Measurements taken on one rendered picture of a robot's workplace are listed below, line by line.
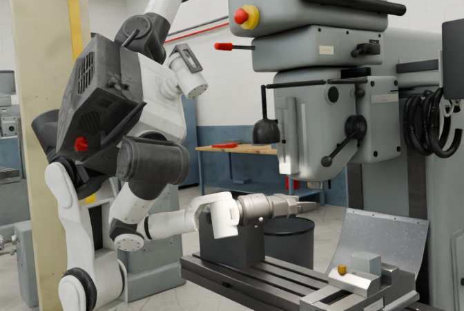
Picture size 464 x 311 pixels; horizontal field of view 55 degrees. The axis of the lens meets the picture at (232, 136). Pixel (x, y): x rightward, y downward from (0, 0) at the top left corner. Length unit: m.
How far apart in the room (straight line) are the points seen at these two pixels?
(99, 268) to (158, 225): 0.27
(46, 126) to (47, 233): 1.38
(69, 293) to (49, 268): 1.36
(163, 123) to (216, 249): 0.70
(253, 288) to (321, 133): 0.56
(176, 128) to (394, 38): 0.75
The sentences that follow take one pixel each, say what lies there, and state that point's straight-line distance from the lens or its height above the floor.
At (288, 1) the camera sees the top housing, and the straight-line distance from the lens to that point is 1.12.
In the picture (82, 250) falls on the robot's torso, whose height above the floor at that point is 1.14.
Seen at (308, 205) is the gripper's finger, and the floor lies 1.24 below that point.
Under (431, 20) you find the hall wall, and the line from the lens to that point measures 5.83.
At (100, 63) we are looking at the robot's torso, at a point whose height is 1.66.
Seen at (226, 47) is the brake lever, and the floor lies 1.70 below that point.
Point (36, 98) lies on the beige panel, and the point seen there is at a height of 1.65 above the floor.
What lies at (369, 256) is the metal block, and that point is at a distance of 1.29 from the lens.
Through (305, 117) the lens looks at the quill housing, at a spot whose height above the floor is 1.49.
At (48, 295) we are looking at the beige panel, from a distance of 2.84.
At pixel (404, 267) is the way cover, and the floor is 0.98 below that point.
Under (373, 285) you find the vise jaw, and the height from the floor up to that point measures 1.06.
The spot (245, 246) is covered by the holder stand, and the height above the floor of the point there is 1.05.
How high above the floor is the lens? 1.53
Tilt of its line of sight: 4 degrees down
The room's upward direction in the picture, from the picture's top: 4 degrees counter-clockwise
